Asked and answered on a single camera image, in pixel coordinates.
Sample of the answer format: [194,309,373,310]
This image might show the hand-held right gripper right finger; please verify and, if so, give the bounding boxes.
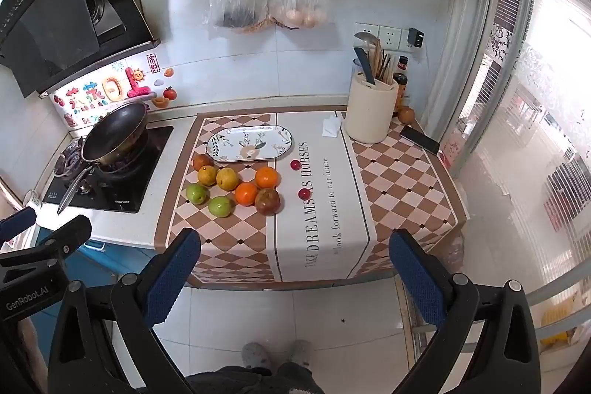
[389,229,541,394]

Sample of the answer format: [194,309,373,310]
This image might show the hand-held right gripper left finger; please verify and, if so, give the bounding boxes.
[48,228,202,394]

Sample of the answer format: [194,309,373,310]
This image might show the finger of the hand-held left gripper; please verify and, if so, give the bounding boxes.
[0,215,93,268]
[0,207,37,241]

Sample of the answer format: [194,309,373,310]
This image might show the green apple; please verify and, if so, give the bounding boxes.
[208,196,232,218]
[186,184,209,205]

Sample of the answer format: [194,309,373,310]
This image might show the bright orange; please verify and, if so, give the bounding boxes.
[235,182,258,207]
[255,166,280,190]

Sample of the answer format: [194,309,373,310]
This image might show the brown red apple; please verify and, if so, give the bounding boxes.
[255,188,281,216]

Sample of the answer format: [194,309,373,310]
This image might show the glass floral plate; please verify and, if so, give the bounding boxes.
[205,125,294,163]

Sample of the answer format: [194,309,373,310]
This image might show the black burner grate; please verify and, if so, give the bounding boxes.
[54,139,89,179]
[99,136,154,174]

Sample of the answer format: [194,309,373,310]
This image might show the black glass gas stove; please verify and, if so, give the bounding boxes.
[42,125,175,214]

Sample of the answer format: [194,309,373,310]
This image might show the brown checkered table mat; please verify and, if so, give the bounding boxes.
[154,105,469,288]

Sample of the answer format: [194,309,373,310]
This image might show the grey slipper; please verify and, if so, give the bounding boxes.
[288,339,314,370]
[242,342,273,372]

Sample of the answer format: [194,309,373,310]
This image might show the black frying pan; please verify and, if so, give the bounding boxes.
[58,102,149,215]

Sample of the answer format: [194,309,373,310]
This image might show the red patterned packet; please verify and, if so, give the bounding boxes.
[438,134,463,169]

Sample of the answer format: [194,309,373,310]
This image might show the person's dark trousers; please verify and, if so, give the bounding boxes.
[185,364,325,394]

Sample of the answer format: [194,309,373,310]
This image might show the black smartphone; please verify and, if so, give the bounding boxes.
[399,125,441,155]

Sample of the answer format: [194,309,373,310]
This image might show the yellow object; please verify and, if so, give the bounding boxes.
[539,305,574,345]

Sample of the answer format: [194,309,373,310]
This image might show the orange round character sticker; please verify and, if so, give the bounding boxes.
[100,75,126,103]

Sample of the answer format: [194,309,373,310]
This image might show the cream utensil holder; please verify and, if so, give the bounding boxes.
[344,71,399,144]

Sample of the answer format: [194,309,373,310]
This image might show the white tissue paper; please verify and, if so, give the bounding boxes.
[322,116,343,139]

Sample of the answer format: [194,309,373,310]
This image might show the dark sauce bottle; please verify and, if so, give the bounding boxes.
[392,73,409,116]

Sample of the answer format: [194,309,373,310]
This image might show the glass sliding door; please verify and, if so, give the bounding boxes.
[425,0,591,330]

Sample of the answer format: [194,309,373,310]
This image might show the black range hood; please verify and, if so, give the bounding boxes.
[0,0,160,99]

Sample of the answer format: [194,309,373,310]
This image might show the bundle of wooden chopsticks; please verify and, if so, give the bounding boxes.
[372,38,393,85]

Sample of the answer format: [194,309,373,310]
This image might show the steel ladle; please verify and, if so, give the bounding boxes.
[354,31,378,54]

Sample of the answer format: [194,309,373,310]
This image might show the dark food in bag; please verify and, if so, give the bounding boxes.
[224,7,257,28]

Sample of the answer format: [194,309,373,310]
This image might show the blue lettering wall sticker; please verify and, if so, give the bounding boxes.
[65,110,105,130]

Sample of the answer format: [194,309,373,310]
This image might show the colourful character wall sticker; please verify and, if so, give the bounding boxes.
[67,82,103,109]

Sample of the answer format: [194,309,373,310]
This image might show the pink character wall sticker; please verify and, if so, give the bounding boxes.
[124,80,153,102]

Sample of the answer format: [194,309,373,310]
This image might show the dark handled knife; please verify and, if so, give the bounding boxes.
[353,47,376,86]

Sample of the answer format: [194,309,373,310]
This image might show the white wall socket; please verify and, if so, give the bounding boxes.
[379,25,402,51]
[400,27,426,52]
[355,23,380,49]

